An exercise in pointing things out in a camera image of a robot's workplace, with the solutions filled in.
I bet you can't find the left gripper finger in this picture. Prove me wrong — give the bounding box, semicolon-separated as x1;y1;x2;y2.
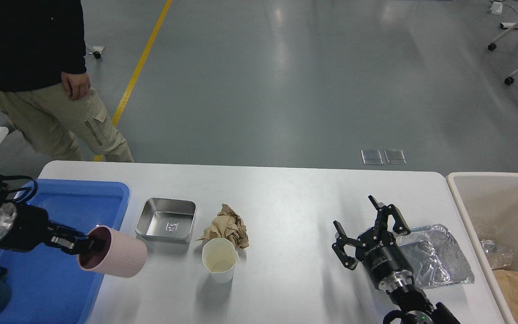
48;223;88;241
45;238;106;256

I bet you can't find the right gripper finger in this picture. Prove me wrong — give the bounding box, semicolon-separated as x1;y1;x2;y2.
368;195;411;238
332;220;359;270

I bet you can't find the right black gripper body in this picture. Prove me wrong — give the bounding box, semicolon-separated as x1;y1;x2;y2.
356;227;415;291

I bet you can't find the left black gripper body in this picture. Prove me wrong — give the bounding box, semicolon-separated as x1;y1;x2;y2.
0;202;49;252

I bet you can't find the pink ribbed mug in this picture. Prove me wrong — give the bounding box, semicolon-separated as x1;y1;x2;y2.
77;225;148;278

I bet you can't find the square stainless steel tray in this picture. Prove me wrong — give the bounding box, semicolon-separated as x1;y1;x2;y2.
135;198;196;244

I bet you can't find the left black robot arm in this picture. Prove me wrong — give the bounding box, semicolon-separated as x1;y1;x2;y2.
0;175;107;256

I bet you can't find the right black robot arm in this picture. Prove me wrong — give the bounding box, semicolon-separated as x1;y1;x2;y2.
332;195;459;324

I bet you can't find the crumpled aluminium foil tray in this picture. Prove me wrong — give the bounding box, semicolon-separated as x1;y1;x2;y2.
396;224;475;289

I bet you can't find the blue plastic tray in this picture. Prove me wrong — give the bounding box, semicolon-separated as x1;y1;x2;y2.
0;179;130;324

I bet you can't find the right floor socket plate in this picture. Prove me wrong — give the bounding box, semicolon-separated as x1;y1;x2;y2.
384;149;407;165

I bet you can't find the floor socket plate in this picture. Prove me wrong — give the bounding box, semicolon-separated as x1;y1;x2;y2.
384;149;407;165
360;149;384;166

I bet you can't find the left floor socket plate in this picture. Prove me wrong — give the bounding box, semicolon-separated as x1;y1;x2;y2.
360;149;384;166

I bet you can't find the clear plastic wrap in bin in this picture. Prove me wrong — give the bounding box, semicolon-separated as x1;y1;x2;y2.
478;229;518;270

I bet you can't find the beige plastic waste bin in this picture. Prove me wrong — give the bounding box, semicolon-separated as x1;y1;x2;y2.
447;172;518;324

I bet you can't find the crumpled brown paper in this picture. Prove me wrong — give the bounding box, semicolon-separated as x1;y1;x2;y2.
198;203;250;249

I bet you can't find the white paper cup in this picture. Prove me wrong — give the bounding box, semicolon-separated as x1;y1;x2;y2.
202;238;239;284

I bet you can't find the person in beige trousers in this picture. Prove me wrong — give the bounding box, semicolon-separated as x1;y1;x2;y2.
0;0;133;162

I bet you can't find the grey office chair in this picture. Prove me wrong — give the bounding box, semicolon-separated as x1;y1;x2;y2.
86;44;105;59

